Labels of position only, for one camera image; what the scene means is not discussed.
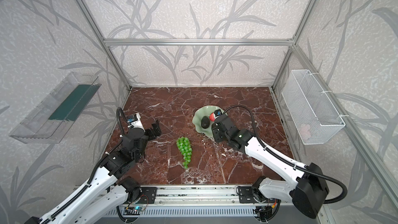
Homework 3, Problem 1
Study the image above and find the green fake grape bunch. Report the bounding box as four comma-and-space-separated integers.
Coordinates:
176, 137, 193, 169

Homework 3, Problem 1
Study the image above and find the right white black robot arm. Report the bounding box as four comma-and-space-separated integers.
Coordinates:
211, 114, 329, 219

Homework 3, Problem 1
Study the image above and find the small circuit board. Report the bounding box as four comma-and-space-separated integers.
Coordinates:
253, 205, 279, 223
124, 206, 145, 216

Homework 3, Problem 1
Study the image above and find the dark fake avocado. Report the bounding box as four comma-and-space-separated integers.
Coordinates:
201, 116, 210, 129

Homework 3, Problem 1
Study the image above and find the clear acrylic wall shelf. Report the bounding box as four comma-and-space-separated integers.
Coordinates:
9, 72, 102, 144

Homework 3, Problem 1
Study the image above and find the pink object in basket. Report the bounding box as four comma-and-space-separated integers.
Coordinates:
298, 124, 312, 142

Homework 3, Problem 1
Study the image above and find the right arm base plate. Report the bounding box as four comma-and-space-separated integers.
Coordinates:
236, 186, 280, 204

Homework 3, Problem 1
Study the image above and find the right black corrugated cable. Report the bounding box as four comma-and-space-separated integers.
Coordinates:
222, 105, 348, 205

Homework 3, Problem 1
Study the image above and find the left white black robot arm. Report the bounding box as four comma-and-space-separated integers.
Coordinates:
26, 115, 162, 224

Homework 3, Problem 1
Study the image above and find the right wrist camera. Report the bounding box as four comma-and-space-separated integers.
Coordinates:
214, 109, 222, 117

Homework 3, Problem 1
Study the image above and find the left black corrugated cable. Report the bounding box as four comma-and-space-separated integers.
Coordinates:
40, 107, 130, 224

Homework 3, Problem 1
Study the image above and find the right small circuit board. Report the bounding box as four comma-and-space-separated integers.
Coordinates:
253, 205, 279, 223

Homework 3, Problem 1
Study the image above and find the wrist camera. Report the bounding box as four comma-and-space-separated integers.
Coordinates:
127, 113, 144, 130
214, 109, 222, 117

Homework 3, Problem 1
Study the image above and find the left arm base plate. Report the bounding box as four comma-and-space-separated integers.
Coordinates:
124, 187, 158, 205

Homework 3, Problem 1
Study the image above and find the white wire mesh basket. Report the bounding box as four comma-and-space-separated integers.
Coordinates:
282, 69, 346, 145

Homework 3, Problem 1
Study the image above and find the black corrugated cable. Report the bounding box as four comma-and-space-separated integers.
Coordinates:
222, 105, 348, 205
40, 107, 130, 224

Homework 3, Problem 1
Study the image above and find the aluminium front rail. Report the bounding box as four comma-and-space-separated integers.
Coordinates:
63, 184, 327, 208

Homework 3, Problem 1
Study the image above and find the left small circuit board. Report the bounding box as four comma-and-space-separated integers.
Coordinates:
124, 206, 145, 216

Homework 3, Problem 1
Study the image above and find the red fake apple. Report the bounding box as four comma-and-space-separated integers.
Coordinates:
209, 113, 216, 122

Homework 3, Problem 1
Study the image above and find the aluminium cage frame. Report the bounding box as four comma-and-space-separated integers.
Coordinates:
60, 0, 398, 209

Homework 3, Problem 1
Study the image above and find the light green scalloped fruit bowl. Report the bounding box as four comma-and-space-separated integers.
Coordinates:
192, 105, 224, 138

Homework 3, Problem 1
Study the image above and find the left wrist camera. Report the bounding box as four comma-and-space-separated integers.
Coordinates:
127, 113, 144, 130

